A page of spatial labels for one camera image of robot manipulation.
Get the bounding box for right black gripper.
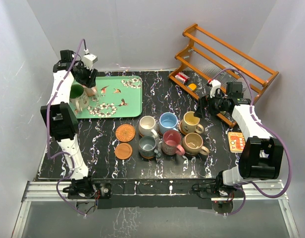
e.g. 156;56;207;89
194;90;229;119

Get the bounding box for pink mug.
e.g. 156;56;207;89
83;86;98;97

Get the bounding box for cream yellow mug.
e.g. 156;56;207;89
182;112;204;133

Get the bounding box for green inside mug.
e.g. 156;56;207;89
69;84;89;113

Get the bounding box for light blue mug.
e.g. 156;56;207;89
158;112;178;135

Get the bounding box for gold brown mug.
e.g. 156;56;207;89
181;133;209;156

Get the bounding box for maroon tall mug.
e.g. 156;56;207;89
161;129;185;156

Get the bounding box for silver white mug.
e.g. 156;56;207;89
139;116;158;139

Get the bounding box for dark grey mug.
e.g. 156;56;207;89
139;136;161;159

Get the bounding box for light orange wooden coaster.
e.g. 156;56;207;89
141;154;155;159

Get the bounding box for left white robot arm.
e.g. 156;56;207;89
40;49;98;180

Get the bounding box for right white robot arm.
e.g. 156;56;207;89
194;79;284;197

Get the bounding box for yellow small block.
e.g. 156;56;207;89
188;83;197;92

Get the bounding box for green plastic tray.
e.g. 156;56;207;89
70;76;143;119

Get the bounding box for red white small box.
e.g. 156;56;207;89
175;72;190;84

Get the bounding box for orange patterned card box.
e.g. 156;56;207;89
228;132;246;153

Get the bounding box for orange wooden shelf rack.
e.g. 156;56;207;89
168;23;280;128

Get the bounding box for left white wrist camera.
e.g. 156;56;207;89
82;49;98;69

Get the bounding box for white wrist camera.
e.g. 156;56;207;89
207;79;221;98
82;49;98;69

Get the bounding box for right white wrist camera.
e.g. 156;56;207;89
207;79;221;98

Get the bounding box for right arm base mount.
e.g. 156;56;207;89
192;171;246;218

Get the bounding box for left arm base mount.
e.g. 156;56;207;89
62;177;112;219

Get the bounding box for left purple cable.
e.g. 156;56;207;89
46;39;90;216

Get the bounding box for purple cable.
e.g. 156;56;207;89
208;68;293;216
46;39;90;216

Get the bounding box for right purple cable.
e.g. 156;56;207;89
208;68;293;216

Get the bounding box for aluminium frame rail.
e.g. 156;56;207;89
13;179;300;238

